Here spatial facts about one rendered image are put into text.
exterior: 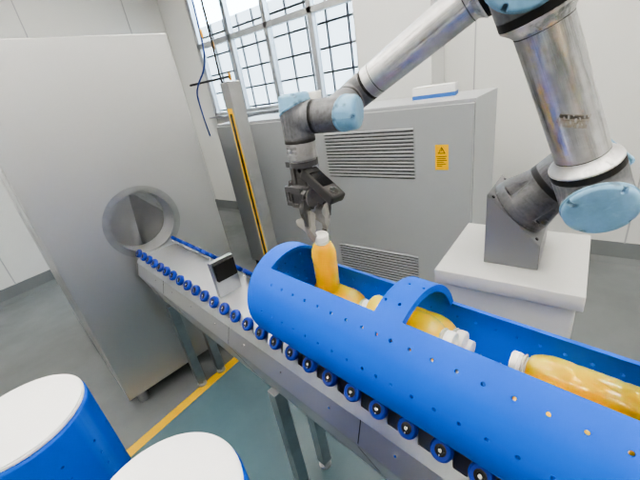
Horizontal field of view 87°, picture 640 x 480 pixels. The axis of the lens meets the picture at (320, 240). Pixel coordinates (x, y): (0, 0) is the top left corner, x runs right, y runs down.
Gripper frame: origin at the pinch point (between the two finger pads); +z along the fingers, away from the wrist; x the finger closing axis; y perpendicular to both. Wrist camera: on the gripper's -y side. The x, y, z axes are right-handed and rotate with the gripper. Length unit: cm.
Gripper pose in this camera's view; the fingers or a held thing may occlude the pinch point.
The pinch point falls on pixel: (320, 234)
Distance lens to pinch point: 90.8
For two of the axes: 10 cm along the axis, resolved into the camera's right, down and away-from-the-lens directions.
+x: -6.9, 3.9, -6.1
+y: -7.1, -2.0, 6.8
